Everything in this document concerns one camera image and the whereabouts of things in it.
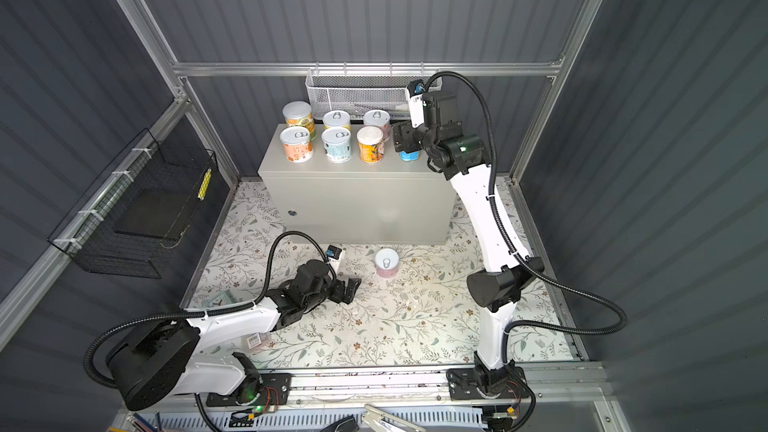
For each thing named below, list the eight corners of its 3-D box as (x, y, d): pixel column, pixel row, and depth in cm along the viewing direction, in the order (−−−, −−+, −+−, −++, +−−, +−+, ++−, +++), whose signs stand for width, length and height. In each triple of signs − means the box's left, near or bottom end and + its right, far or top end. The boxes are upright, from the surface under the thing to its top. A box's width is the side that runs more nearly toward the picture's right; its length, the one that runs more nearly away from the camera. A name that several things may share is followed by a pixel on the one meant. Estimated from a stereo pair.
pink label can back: (375, 278, 95) (374, 269, 90) (376, 257, 100) (375, 248, 95) (399, 278, 95) (399, 269, 90) (399, 257, 100) (399, 248, 95)
